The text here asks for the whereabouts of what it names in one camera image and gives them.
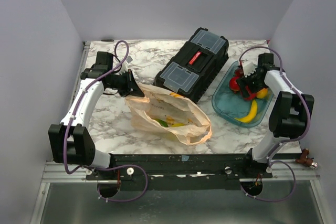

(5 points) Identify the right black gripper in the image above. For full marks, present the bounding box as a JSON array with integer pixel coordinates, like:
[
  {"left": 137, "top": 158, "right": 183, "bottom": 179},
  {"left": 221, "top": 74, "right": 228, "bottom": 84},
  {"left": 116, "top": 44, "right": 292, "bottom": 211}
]
[{"left": 236, "top": 69, "right": 267, "bottom": 98}]

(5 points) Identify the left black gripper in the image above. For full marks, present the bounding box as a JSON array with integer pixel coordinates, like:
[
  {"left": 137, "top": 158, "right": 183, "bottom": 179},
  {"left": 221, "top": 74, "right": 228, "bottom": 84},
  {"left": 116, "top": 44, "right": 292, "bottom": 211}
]
[{"left": 107, "top": 69, "right": 145, "bottom": 98}]

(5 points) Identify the red fake apple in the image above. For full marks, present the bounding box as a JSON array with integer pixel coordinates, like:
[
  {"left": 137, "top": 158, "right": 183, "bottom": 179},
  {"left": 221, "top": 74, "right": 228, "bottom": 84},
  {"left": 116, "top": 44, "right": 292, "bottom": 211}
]
[
  {"left": 244, "top": 93, "right": 257, "bottom": 101},
  {"left": 229, "top": 76, "right": 240, "bottom": 92}
]

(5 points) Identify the peach plastic bag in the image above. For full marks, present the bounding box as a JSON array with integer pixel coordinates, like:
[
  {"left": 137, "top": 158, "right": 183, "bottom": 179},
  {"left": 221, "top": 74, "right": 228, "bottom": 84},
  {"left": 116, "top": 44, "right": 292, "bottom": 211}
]
[{"left": 125, "top": 83, "right": 213, "bottom": 145}]

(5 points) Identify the green red fake mango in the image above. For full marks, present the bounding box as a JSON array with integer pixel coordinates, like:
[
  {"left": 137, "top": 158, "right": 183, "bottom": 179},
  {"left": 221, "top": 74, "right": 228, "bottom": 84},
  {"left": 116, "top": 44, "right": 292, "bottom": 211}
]
[{"left": 154, "top": 119, "right": 169, "bottom": 127}]

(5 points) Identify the yellow green fake starfruit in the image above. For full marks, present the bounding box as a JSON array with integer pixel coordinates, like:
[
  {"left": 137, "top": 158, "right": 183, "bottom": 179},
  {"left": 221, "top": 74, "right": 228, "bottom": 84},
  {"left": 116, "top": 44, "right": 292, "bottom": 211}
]
[{"left": 171, "top": 123, "right": 185, "bottom": 127}]

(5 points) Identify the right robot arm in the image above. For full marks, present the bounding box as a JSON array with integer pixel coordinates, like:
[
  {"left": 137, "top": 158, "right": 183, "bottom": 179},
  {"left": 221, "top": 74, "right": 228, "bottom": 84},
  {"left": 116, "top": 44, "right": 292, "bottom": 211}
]
[{"left": 237, "top": 53, "right": 314, "bottom": 178}]

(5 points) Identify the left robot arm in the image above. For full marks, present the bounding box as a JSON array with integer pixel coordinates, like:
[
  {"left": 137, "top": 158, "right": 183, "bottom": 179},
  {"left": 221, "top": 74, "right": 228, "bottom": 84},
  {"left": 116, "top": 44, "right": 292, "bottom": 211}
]
[{"left": 48, "top": 51, "right": 144, "bottom": 179}]

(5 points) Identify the orange fake fruit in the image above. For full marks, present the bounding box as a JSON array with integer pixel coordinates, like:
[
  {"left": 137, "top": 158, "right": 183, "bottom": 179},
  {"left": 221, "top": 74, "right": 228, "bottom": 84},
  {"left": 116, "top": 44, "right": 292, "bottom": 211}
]
[{"left": 256, "top": 88, "right": 268, "bottom": 99}]

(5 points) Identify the dark red fake plum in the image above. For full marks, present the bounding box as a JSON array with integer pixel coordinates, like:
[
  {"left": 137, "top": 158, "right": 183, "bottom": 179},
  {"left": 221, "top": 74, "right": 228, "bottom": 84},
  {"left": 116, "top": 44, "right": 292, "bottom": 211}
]
[{"left": 235, "top": 68, "right": 244, "bottom": 78}]

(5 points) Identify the yellow fake banana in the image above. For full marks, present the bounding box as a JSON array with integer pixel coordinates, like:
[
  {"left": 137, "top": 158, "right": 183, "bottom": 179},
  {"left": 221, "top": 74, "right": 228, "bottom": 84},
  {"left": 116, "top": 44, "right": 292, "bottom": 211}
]
[{"left": 235, "top": 99, "right": 258, "bottom": 123}]

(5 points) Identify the blue transparent fruit tray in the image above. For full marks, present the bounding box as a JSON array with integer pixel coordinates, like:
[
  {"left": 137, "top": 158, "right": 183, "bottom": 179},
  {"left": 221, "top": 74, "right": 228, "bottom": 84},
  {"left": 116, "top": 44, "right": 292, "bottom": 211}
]
[{"left": 212, "top": 61, "right": 274, "bottom": 128}]

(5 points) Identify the black plastic toolbox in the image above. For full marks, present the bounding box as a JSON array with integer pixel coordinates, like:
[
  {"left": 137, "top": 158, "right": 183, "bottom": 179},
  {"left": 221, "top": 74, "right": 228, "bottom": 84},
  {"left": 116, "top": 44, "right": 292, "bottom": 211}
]
[{"left": 153, "top": 27, "right": 229, "bottom": 103}]

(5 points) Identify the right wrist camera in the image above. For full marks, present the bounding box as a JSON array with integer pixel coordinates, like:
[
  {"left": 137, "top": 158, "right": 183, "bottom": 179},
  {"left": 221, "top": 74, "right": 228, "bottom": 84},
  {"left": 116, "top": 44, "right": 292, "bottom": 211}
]
[{"left": 240, "top": 60, "right": 256, "bottom": 78}]

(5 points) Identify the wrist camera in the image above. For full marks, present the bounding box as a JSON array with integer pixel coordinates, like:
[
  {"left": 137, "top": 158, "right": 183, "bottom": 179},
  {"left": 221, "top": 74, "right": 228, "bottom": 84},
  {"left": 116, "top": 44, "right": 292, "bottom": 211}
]
[
  {"left": 117, "top": 56, "right": 133, "bottom": 75},
  {"left": 240, "top": 60, "right": 256, "bottom": 78}
]

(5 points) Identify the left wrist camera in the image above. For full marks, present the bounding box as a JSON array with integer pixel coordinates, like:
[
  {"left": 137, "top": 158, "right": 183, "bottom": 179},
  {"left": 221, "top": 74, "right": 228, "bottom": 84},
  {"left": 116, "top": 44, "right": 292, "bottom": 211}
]
[{"left": 117, "top": 56, "right": 133, "bottom": 75}]

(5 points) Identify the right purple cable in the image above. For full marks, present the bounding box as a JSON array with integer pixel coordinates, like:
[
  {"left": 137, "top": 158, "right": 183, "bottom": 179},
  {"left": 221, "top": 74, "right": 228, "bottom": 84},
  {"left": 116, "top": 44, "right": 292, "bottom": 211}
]
[{"left": 238, "top": 46, "right": 312, "bottom": 162}]

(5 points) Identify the purple cable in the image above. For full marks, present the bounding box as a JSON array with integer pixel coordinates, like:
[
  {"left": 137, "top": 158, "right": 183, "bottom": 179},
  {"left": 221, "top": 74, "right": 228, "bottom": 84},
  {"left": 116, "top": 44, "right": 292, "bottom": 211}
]
[
  {"left": 238, "top": 46, "right": 312, "bottom": 162},
  {"left": 62, "top": 40, "right": 130, "bottom": 175}
]

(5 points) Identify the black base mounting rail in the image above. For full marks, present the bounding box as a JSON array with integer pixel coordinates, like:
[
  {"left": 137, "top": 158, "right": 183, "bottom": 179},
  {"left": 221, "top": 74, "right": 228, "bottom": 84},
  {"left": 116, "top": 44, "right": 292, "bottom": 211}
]
[{"left": 86, "top": 154, "right": 272, "bottom": 191}]

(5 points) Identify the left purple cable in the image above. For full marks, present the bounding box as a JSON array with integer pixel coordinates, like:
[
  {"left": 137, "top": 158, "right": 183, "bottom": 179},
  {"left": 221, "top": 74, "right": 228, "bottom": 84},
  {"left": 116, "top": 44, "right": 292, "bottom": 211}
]
[{"left": 62, "top": 40, "right": 130, "bottom": 175}]

